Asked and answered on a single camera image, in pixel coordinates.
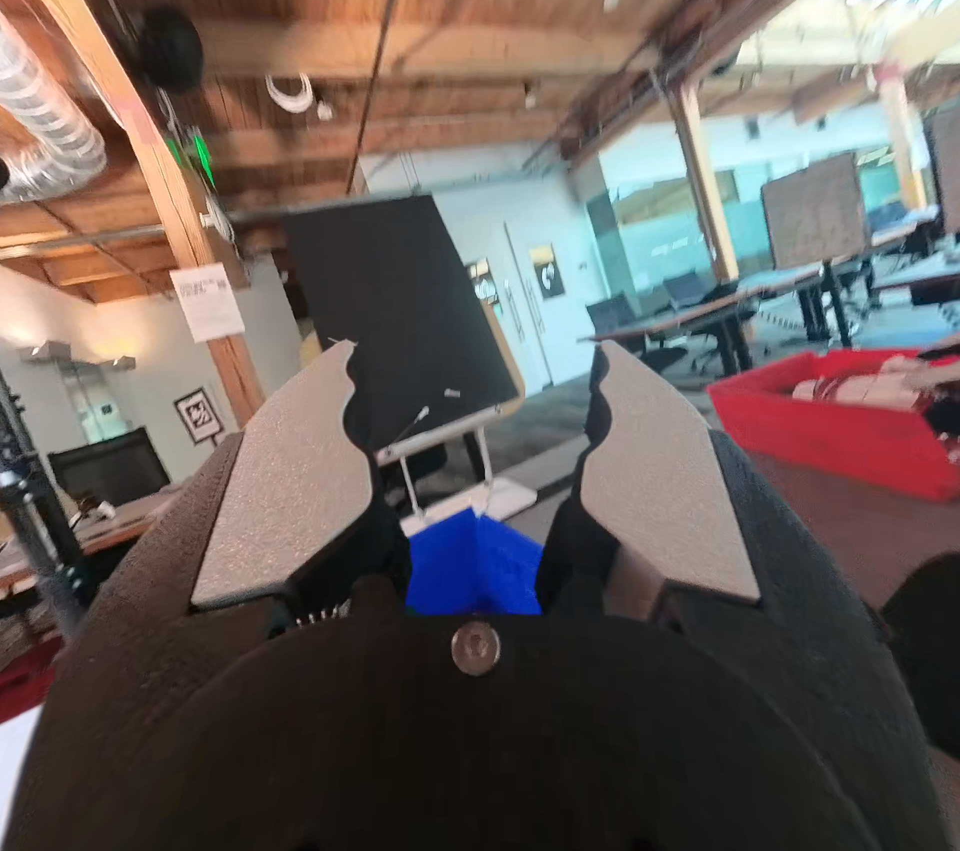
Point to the black office chair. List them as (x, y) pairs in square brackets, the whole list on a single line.
[(686, 288), (622, 318)]

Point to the white ceiling sensor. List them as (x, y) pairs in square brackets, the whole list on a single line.
[(216, 221)]

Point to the white bottle with black cap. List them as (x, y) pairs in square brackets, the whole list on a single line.
[(847, 386)]

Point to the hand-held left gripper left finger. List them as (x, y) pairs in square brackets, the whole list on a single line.
[(285, 491)]

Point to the wooden office desk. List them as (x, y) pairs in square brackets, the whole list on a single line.
[(712, 311), (915, 273)]

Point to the black ceiling speaker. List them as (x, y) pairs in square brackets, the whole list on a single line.
[(172, 48)]

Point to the wall tag sign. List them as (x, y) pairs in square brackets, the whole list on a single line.
[(199, 414)]

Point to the white paper notice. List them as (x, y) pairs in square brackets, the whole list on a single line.
[(206, 300)]

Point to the long wooden workbench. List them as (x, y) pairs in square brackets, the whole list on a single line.
[(112, 521)]

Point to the red plastic bin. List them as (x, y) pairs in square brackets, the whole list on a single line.
[(825, 431)]

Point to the black computer monitor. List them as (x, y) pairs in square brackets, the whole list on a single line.
[(109, 465)]

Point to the green exit sign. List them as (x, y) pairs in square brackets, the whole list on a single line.
[(199, 153)]

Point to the whiteboard on black stand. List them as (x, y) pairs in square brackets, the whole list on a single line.
[(946, 168), (814, 213)]

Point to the silver air duct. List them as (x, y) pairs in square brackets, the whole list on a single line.
[(45, 116)]

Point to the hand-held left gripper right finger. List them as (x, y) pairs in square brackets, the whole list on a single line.
[(660, 491)]

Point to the blue bin with tag sticker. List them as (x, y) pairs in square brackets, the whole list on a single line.
[(472, 566)]

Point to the black board on white stand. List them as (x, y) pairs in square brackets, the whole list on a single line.
[(390, 303)]

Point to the dark wall sign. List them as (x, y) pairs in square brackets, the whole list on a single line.
[(484, 281), (547, 272)]

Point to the thin metal ceiling pipe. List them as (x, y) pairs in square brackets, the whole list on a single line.
[(379, 41)]

